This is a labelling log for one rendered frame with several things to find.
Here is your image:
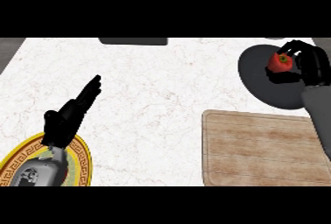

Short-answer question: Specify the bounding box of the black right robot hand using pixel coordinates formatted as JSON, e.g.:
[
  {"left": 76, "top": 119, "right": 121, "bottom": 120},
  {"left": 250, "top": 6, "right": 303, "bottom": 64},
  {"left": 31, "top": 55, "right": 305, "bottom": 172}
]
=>
[{"left": 263, "top": 39, "right": 331, "bottom": 88}]

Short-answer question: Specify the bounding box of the yellow patterned plate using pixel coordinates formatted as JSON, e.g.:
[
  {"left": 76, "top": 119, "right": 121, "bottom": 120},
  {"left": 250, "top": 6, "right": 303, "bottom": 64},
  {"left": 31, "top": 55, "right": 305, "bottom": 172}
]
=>
[{"left": 0, "top": 131, "right": 93, "bottom": 187}]

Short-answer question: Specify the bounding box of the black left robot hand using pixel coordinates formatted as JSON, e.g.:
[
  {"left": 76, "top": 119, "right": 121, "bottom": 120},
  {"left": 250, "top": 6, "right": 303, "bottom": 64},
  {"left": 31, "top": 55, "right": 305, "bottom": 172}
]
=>
[{"left": 40, "top": 74, "right": 104, "bottom": 150}]

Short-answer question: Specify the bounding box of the dark grey pan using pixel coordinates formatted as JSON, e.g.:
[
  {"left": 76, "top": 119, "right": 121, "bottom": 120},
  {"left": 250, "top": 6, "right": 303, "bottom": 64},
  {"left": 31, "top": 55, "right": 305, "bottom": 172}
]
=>
[{"left": 237, "top": 44, "right": 308, "bottom": 110}]

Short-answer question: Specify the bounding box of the dark grey flat object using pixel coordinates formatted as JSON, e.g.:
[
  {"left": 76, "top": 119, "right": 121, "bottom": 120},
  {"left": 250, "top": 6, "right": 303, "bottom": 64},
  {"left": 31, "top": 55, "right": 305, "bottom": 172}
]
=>
[{"left": 98, "top": 38, "right": 170, "bottom": 46}]

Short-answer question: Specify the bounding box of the wooden cutting board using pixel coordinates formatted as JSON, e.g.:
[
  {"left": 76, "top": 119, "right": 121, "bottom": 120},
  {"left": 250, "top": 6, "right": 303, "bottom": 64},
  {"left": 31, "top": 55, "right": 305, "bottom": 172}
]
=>
[{"left": 201, "top": 108, "right": 331, "bottom": 187}]

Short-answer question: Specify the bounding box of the red bell pepper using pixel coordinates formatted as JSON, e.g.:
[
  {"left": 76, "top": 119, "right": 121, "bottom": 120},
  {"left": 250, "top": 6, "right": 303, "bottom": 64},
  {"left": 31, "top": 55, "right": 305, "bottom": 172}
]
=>
[{"left": 266, "top": 52, "right": 296, "bottom": 74}]

